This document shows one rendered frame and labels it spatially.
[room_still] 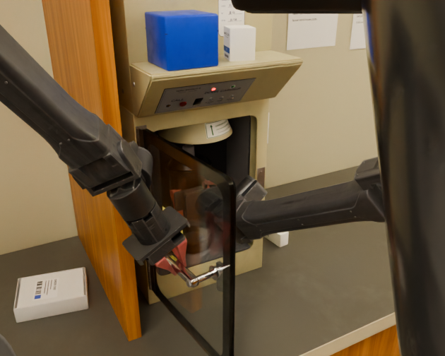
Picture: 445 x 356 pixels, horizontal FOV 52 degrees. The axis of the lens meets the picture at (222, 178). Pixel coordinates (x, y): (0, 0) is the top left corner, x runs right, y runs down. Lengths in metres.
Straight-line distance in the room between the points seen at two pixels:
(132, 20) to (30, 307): 0.67
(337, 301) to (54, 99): 0.84
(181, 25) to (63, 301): 0.68
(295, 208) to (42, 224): 0.88
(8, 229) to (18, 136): 0.28
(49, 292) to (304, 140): 1.05
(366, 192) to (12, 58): 0.47
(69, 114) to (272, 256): 0.84
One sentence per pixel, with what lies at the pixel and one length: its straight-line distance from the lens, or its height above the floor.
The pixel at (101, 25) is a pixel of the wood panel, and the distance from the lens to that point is 0.78.
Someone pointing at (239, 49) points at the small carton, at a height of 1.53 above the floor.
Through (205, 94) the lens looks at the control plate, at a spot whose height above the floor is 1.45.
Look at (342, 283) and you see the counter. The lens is 1.23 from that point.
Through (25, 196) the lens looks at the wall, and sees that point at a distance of 1.40.
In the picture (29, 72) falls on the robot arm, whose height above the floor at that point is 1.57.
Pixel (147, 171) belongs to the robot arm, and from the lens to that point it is 0.73.
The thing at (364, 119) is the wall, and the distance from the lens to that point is 1.93.
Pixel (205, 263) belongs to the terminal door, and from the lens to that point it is 0.81.
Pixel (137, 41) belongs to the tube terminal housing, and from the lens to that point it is 0.90.
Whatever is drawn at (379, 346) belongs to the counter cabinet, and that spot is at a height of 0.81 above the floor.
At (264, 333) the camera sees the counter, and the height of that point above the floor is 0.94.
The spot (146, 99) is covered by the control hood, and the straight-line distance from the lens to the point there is 0.84.
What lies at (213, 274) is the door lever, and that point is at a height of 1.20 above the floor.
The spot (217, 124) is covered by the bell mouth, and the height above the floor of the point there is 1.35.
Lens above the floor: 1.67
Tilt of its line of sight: 25 degrees down
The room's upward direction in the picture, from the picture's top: straight up
